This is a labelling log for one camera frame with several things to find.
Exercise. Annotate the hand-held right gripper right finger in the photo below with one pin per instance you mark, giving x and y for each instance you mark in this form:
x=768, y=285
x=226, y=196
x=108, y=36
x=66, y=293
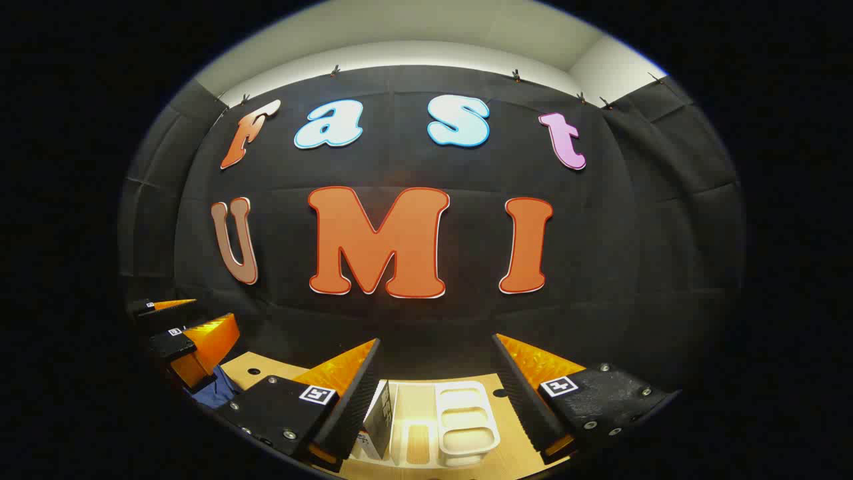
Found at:
x=523, y=406

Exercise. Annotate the blue cover book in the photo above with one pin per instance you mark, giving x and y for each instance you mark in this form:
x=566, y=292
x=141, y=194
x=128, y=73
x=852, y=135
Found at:
x=381, y=420

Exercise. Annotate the blue schoolbag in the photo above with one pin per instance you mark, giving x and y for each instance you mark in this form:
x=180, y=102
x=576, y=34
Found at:
x=213, y=393

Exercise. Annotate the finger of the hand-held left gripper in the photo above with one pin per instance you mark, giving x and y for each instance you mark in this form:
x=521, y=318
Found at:
x=206, y=346
x=143, y=308

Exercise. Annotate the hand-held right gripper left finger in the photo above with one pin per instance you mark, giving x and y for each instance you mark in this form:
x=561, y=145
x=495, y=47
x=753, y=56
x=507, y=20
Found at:
x=353, y=406

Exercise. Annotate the white bookshelf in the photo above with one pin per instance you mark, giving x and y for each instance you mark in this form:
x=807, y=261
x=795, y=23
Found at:
x=466, y=413

